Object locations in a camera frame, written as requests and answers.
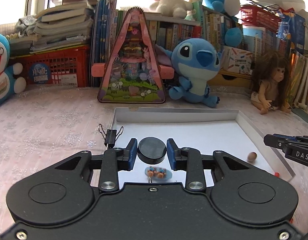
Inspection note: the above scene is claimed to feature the stack of books and papers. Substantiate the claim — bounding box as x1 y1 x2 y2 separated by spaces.
6 0 117 55

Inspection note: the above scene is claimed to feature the red plastic basket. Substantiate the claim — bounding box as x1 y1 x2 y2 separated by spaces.
240 5 282 33

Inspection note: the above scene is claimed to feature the pink triangular diorama house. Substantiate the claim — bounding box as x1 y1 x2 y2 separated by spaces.
92 7 174 103

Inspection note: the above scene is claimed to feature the wooden drawer shelf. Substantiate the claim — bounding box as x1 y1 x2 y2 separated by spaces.
208 70 251 88

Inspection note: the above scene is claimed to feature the white shallow cardboard box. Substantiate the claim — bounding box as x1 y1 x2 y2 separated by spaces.
111 107 295 181

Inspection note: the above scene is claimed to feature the red plastic crate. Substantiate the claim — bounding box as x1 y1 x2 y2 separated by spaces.
10 45 90 87

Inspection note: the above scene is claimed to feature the brown haired baby doll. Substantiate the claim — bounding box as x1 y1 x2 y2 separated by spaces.
250 51 291 114

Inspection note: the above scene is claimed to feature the light blue hair clip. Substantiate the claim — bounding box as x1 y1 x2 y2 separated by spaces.
144 166 172 181

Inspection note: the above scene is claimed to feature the blue white plush toy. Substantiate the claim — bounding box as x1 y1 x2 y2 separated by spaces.
203 0 243 47

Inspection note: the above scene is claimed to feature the white colourful stationery box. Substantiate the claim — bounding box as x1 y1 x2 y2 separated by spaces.
221 46 253 75

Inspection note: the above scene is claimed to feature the Doraemon plush toy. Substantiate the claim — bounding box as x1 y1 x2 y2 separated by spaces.
0 34 26 105

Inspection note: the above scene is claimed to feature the brown hazelnut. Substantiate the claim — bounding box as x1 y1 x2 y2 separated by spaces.
247 152 257 163

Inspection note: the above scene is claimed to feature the black binder clip on box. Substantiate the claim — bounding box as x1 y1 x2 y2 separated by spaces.
98 123 124 150

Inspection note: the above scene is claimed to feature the blue cardboard box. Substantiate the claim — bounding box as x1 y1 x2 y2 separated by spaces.
278 8 306 54

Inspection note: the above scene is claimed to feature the row of upright books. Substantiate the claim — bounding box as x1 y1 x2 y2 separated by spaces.
90 0 295 86

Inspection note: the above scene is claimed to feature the Stitch blue plush toy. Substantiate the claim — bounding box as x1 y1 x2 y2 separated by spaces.
155 38 220 108

